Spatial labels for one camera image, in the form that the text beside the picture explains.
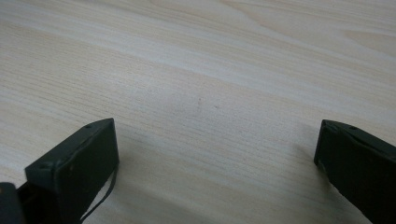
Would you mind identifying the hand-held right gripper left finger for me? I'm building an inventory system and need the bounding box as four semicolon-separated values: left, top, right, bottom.
18;118;120;224

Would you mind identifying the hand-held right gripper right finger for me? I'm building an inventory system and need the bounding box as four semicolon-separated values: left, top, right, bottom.
313;119;396;224

